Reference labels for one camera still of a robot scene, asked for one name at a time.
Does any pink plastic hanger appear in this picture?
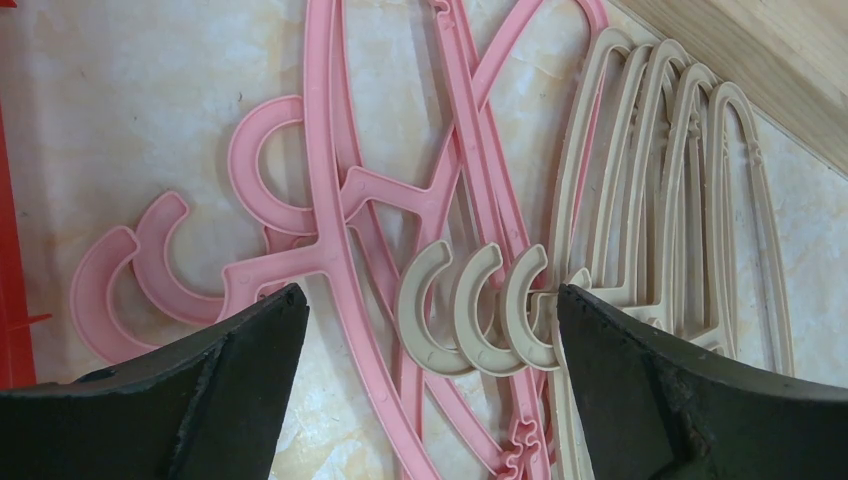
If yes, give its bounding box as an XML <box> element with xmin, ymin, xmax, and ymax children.
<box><xmin>131</xmin><ymin>0</ymin><xmax>564</xmax><ymax>480</ymax></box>
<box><xmin>227</xmin><ymin>0</ymin><xmax>609</xmax><ymax>480</ymax></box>
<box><xmin>70</xmin><ymin>1</ymin><xmax>438</xmax><ymax>479</ymax></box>

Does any wooden hanger rack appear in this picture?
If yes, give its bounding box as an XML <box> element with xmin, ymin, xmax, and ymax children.
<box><xmin>616</xmin><ymin>1</ymin><xmax>847</xmax><ymax>176</ymax></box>

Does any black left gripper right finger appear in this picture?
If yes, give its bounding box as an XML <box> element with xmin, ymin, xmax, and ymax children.
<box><xmin>557</xmin><ymin>285</ymin><xmax>847</xmax><ymax>479</ymax></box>

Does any pink plastic hanger middle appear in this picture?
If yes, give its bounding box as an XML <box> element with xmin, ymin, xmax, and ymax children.
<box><xmin>131</xmin><ymin>0</ymin><xmax>564</xmax><ymax>480</ymax></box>

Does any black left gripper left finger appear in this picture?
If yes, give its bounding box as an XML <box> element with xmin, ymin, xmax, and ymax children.
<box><xmin>1</xmin><ymin>284</ymin><xmax>310</xmax><ymax>479</ymax></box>

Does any pink plastic hanger front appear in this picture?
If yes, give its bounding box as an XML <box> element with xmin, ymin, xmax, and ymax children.
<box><xmin>70</xmin><ymin>1</ymin><xmax>438</xmax><ymax>479</ymax></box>

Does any red plastic bin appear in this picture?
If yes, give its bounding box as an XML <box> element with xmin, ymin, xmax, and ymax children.
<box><xmin>0</xmin><ymin>0</ymin><xmax>53</xmax><ymax>391</ymax></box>

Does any pink plastic hanger back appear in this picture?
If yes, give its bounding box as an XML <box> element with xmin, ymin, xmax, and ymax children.
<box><xmin>227</xmin><ymin>0</ymin><xmax>609</xmax><ymax>480</ymax></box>

